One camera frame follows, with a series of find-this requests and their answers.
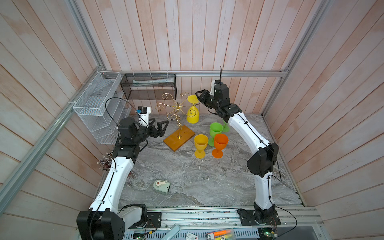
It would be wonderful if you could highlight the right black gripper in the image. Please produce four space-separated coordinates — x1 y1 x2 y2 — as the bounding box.
195 90 222 114

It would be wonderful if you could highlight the yellow wine glass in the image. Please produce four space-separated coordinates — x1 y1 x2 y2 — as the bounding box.
194 134 209 159
187 95 200 124

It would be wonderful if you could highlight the gold rack with wooden base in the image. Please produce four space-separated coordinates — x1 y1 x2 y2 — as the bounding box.
156 93 195 152

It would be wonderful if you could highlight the green wine glass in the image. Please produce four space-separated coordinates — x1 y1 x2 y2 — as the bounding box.
222 121 230 133
208 123 223 147

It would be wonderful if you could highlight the orange wine glass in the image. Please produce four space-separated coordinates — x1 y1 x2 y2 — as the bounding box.
212 134 229 159

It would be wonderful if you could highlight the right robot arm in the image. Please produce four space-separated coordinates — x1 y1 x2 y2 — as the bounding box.
195 80 279 225

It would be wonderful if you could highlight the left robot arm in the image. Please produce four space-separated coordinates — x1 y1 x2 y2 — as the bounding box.
77 117 169 240

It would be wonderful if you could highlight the black mesh basket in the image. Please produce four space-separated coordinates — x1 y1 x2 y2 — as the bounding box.
120 73 178 101

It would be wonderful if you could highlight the red pencil cup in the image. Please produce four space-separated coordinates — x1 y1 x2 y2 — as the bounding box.
97 151 116 171

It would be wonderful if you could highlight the box of coloured items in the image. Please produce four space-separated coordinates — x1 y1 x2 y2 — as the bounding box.
206 229 236 240

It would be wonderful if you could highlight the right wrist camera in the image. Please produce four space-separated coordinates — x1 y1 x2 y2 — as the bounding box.
210 80 222 96

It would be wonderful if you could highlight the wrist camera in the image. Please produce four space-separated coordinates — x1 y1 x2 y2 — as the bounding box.
137 106 151 127
210 80 222 96

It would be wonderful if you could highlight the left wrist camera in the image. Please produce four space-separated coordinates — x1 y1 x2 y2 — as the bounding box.
137 106 151 127

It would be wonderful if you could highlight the white wire mesh shelf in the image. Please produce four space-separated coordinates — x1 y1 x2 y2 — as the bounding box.
74 71 132 145

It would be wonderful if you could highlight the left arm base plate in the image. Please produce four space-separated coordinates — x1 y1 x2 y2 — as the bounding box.
126 212 162 230

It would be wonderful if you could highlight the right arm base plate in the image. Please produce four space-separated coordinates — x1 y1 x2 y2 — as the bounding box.
237 209 281 226

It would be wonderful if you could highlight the aluminium front rail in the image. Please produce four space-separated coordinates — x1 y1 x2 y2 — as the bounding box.
147 205 325 230

